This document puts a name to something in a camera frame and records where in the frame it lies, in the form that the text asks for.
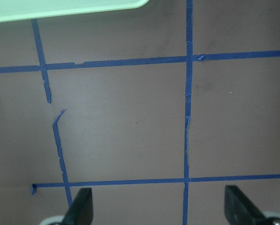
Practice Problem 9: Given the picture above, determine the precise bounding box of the light green plastic tray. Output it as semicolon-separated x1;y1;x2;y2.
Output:
0;0;148;23

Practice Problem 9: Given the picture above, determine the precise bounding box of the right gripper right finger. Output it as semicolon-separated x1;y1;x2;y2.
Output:
224;185;273;225

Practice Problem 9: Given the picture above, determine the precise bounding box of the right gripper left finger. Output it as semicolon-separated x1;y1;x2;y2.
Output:
63;187;94;225

